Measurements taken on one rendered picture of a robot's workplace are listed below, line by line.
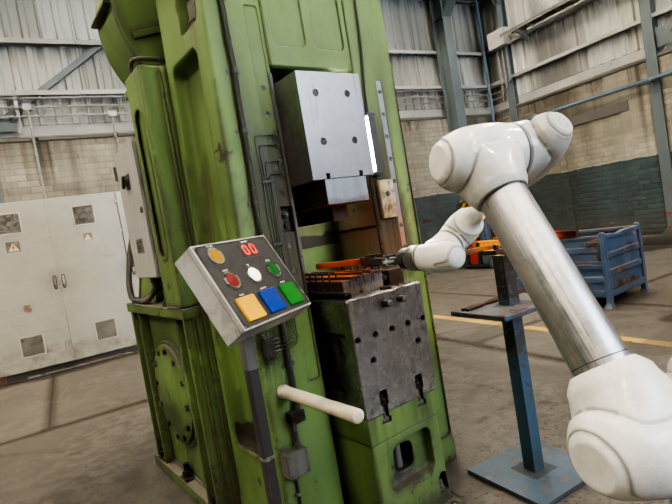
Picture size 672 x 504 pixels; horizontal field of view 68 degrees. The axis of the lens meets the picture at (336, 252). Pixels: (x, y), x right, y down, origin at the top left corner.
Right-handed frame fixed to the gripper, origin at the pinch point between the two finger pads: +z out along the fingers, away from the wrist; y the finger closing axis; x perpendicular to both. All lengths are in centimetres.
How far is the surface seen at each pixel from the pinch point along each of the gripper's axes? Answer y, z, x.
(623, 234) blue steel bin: 390, 85, -41
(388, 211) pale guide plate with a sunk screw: 27.3, 17.4, 17.3
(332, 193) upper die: -10.2, 5.2, 27.2
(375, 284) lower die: 3.2, 4.9, -10.1
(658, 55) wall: 769, 171, 189
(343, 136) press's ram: -0.5, 5.5, 48.2
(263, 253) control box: -47.2, -3.9, 10.4
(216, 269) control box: -68, -15, 9
